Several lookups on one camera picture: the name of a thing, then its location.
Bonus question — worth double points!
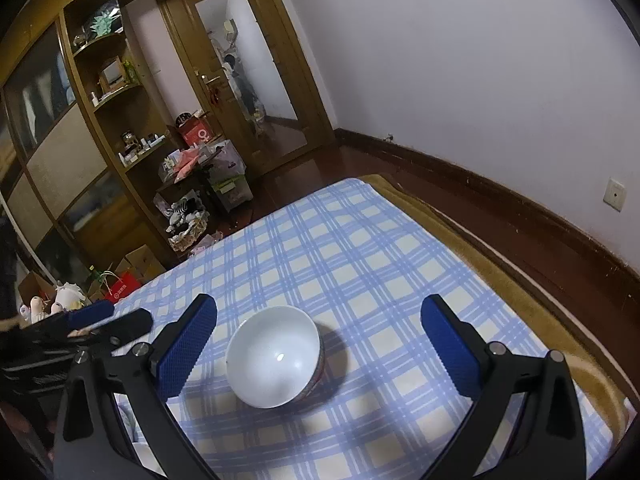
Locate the red paper bag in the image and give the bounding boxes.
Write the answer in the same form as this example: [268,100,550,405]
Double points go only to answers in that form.
[102,271,143,304]

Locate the wooden wardrobe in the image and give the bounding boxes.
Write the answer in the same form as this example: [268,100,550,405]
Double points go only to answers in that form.
[0,0,171,281]

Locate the pink packets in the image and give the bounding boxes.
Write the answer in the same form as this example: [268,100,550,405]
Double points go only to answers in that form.
[174,147,202,181]

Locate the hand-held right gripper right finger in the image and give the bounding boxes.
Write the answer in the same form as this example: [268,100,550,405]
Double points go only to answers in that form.
[420,294,587,480]

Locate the wooden corner shelf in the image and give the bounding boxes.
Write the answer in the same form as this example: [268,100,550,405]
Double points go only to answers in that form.
[60,0,211,261]

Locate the white shopping bag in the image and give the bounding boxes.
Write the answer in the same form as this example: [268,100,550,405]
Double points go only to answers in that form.
[207,140,246,181]

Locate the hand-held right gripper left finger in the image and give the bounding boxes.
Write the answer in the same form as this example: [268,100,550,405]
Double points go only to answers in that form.
[52,293,221,480]

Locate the wall socket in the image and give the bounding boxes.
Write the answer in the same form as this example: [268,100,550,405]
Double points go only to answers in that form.
[602,176,629,211]

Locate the cluster of small jars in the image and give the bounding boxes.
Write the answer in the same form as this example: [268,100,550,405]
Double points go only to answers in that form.
[120,130,169,166]

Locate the blue plaid cloth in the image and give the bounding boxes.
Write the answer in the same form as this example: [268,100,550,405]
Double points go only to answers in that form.
[112,177,613,480]

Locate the red patterned white bowl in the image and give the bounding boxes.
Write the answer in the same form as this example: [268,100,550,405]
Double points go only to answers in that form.
[225,305,325,408]

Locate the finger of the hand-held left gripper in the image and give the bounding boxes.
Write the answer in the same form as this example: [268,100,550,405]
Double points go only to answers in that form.
[60,301,116,332]
[92,308,153,347]

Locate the zebra plush toy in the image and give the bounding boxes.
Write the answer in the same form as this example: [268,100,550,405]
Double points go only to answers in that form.
[167,197,209,231]

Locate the white plush toy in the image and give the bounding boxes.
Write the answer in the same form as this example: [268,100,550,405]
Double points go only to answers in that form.
[54,281,92,311]

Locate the white storage box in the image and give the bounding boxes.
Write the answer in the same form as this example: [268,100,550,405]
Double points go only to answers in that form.
[210,175,254,211]

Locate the wooden door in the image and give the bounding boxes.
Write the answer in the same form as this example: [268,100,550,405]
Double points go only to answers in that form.
[154,0,337,177]

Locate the red box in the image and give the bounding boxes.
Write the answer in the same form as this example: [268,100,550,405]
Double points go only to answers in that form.
[176,112,221,149]

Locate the wicker basket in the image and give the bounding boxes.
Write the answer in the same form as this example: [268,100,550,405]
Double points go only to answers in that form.
[167,220,211,254]

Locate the small dark table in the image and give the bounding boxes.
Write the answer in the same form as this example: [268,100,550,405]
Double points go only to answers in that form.
[155,152,227,222]

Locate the plush toys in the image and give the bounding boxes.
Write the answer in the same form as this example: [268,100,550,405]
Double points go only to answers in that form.
[20,296,56,324]

